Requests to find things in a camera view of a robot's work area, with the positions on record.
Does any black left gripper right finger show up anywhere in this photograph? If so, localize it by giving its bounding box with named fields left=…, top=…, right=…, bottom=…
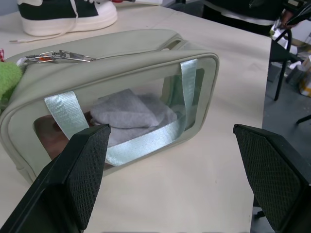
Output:
left=233, top=124, right=311, bottom=233

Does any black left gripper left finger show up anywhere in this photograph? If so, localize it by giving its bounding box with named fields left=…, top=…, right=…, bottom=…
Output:
left=0, top=123, right=112, bottom=233

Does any brown leather wallet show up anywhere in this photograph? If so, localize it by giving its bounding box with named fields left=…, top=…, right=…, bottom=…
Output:
left=33, top=110, right=98, bottom=163

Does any beige clear-window pouch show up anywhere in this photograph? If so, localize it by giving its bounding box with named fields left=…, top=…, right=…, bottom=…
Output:
left=0, top=29, right=220, bottom=184

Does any grey folded cloth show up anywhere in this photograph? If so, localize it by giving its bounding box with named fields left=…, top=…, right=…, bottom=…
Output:
left=90, top=88, right=178, bottom=148

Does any green plush toy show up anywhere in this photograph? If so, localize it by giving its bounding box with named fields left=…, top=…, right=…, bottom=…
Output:
left=0, top=61, right=23, bottom=111

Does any black chair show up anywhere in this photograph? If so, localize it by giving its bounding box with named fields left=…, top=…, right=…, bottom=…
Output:
left=268, top=30, right=311, bottom=125

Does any dark green white sneaker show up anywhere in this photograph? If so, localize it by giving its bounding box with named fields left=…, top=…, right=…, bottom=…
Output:
left=17, top=0, right=119, bottom=37

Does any person in dark clothes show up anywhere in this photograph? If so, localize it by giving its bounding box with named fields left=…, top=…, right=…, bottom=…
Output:
left=201, top=0, right=302, bottom=37

